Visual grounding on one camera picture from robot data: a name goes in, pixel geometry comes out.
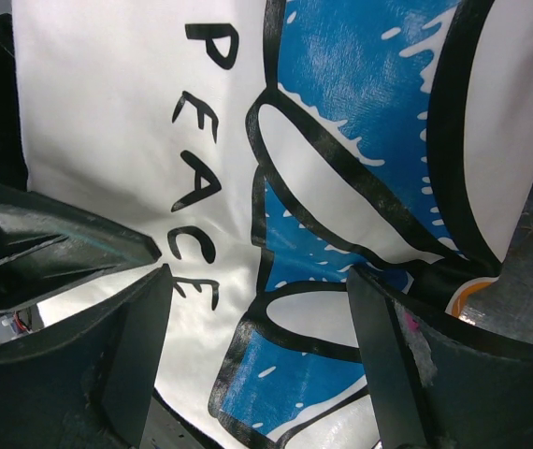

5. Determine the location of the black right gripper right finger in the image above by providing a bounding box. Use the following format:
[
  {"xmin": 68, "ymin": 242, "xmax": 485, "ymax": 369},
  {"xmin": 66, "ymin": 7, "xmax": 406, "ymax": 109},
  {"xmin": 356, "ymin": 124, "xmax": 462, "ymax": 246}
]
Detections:
[{"xmin": 347, "ymin": 267, "xmax": 533, "ymax": 448}]

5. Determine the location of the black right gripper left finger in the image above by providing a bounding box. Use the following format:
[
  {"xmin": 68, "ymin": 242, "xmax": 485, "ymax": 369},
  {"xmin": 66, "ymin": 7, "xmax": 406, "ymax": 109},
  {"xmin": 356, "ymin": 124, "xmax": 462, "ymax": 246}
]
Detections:
[{"xmin": 0, "ymin": 266, "xmax": 173, "ymax": 448}]

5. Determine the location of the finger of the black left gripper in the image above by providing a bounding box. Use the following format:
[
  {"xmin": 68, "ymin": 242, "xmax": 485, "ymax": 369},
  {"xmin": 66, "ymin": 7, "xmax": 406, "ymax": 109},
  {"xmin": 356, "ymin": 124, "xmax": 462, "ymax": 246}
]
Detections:
[{"xmin": 0, "ymin": 184, "xmax": 161, "ymax": 314}]

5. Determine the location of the white printed t shirt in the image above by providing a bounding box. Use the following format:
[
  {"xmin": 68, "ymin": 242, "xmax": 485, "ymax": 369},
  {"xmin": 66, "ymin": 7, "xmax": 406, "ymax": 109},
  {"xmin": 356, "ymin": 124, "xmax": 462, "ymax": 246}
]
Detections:
[{"xmin": 12, "ymin": 1, "xmax": 533, "ymax": 448}]

